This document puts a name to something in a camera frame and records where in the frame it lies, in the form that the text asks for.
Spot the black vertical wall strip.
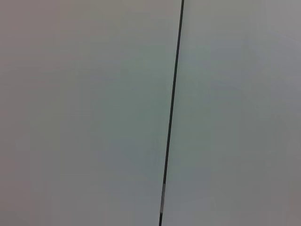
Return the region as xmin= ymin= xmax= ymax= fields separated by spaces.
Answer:
xmin=158 ymin=0 xmax=185 ymax=226

